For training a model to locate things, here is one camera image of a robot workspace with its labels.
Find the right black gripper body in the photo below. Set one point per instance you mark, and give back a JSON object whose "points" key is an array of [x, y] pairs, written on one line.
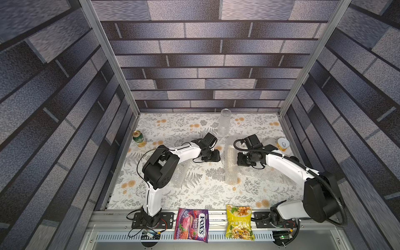
{"points": [[245, 158]]}

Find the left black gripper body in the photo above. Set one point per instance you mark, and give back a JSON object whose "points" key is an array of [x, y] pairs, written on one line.
{"points": [[212, 155]]}

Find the bubble wrap sheet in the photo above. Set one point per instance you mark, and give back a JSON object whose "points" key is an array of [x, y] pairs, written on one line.
{"points": [[255, 180]]}

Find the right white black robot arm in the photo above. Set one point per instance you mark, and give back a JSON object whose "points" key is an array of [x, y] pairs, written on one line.
{"points": [[322, 199]]}

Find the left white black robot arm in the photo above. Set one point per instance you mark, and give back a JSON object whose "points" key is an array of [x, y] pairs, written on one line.
{"points": [[160, 167]]}

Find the white lidded cup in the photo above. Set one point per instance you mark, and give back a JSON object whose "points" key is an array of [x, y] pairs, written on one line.
{"points": [[283, 144]]}

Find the green drink can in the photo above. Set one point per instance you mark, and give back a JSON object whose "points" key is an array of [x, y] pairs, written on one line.
{"points": [[138, 138]]}

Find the yellow snack bag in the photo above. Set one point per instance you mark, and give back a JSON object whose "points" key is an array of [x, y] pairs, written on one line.
{"points": [[239, 223]]}

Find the purple Fox's candy bag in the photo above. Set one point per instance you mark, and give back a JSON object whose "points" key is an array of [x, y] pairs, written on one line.
{"points": [[192, 224]]}

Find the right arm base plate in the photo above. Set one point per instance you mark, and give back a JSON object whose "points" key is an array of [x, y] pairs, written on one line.
{"points": [[266, 219]]}

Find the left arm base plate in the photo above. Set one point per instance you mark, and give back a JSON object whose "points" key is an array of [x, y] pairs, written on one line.
{"points": [[163, 220]]}

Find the aluminium front rail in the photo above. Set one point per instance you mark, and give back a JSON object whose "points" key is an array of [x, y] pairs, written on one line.
{"points": [[111, 230]]}

